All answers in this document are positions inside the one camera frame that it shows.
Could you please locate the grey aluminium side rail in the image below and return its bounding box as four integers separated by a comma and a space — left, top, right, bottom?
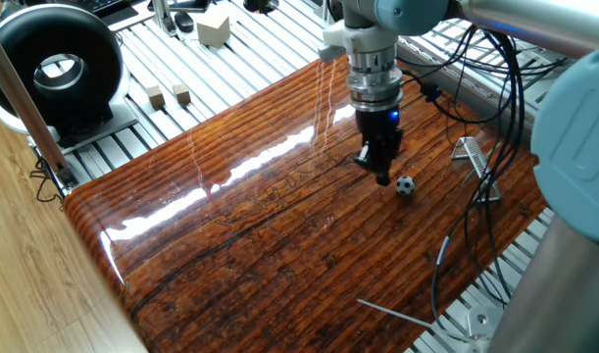
396, 38, 538, 143

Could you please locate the black cable with white label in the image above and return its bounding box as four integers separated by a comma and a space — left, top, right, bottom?
428, 146, 519, 339

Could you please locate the white plastic wrist mount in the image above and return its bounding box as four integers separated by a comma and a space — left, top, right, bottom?
317, 19, 401, 64

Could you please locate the black ring device white base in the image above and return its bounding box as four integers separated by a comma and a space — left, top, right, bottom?
0, 3, 141, 148

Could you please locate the small toy soccer ball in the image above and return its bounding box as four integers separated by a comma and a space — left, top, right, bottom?
395, 176, 417, 197

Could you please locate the black computer mouse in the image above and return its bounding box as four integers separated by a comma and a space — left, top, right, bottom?
174, 10, 195, 34

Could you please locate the large wooden cube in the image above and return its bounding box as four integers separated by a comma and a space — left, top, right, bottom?
195, 13, 231, 49

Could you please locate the silver metal stand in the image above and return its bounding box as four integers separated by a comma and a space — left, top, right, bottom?
151, 0, 178, 38

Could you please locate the black camera cable with plug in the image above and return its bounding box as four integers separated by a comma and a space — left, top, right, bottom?
399, 68, 525, 124

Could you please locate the wood grain print mat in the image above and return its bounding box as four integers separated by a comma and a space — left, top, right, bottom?
62, 51, 550, 353

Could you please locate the thick black cable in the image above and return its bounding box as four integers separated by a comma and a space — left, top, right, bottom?
468, 24, 528, 207

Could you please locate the small wooden cube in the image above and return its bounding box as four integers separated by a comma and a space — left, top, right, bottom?
172, 82, 192, 106
145, 84, 167, 111

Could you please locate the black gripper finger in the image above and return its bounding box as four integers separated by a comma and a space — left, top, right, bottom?
352, 141, 383, 186
378, 129, 406, 188

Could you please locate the aluminium frame post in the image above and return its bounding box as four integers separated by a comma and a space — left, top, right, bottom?
0, 19, 79, 190

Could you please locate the black keyboard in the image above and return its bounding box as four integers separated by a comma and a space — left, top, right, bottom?
75, 0, 126, 14

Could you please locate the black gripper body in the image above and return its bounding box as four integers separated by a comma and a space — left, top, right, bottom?
354, 104, 404, 154

